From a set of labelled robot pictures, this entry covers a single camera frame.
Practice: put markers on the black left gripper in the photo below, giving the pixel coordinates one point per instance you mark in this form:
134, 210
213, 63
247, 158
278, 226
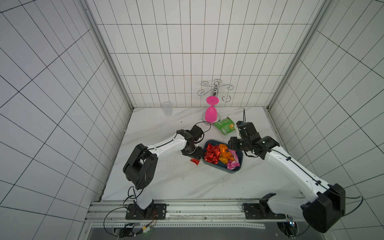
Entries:
197, 155

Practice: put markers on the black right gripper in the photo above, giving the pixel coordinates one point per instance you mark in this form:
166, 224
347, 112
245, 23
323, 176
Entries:
237, 143

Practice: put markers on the red tea bag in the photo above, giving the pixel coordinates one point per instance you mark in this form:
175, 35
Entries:
213, 149
195, 161

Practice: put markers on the red tea bag lone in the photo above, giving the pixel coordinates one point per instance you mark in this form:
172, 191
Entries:
211, 158

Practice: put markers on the orange tea bag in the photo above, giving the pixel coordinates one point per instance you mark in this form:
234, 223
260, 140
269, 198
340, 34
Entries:
225, 151

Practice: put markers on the yellow tea bag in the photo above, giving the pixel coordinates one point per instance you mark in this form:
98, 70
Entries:
223, 160

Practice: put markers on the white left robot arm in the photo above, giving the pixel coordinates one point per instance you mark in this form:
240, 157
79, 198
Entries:
142, 163

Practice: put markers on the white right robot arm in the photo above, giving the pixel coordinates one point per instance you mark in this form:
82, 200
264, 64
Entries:
322, 205

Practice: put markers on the teal storage box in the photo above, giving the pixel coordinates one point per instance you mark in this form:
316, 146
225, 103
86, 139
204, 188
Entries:
220, 165

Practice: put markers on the green chips bag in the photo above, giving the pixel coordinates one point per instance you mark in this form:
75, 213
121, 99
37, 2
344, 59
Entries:
225, 126

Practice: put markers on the pink wine glass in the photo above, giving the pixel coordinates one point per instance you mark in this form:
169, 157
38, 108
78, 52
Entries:
211, 114

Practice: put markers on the clear glass cup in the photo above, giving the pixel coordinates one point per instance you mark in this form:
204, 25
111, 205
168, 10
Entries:
167, 108

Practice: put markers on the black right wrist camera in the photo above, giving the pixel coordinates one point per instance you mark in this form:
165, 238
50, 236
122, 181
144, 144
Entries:
245, 129

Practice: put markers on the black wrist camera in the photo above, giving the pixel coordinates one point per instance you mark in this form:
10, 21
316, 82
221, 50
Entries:
197, 133
245, 129

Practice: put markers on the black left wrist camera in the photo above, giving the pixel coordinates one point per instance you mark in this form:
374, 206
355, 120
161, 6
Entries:
197, 133

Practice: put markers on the aluminium rail frame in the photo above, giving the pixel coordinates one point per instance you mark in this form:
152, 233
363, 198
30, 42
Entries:
181, 213

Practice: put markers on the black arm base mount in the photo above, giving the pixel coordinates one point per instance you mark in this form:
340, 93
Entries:
259, 208

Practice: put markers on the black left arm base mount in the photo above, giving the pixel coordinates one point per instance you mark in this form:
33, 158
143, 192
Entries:
145, 211

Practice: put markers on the electronics board with wires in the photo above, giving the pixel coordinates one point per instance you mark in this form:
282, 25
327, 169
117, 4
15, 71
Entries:
128, 230

